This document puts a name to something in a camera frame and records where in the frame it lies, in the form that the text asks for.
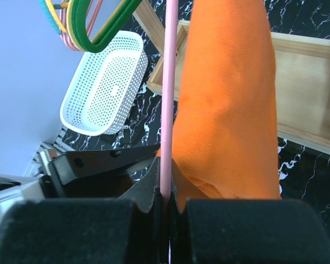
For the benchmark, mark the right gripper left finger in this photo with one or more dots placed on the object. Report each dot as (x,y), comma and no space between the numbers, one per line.
(108,230)

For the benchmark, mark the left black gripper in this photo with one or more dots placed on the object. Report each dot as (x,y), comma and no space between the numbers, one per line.
(34,187)

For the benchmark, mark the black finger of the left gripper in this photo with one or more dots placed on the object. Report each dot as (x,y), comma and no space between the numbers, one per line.
(73,165)

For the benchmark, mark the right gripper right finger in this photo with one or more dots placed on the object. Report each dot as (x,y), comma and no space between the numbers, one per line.
(204,230)

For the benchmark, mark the orange trousers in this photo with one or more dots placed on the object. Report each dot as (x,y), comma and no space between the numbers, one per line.
(225,131)

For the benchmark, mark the pink wire hanger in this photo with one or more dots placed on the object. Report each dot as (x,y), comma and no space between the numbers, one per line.
(165,176)

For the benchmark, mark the yellow hanger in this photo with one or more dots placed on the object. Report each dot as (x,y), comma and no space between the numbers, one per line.
(63,26)

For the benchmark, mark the teal hanger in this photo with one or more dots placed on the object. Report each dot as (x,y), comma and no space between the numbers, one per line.
(49,16)

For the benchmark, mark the green hanger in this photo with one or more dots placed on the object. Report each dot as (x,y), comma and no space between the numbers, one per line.
(110,31)

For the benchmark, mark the white perforated plastic basket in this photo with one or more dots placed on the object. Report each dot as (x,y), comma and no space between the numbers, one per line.
(104,86)

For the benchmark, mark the wooden clothes rack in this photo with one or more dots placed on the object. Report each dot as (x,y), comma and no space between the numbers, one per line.
(302,81)

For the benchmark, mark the pink wire hangers left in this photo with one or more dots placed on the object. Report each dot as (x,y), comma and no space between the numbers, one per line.
(71,18)

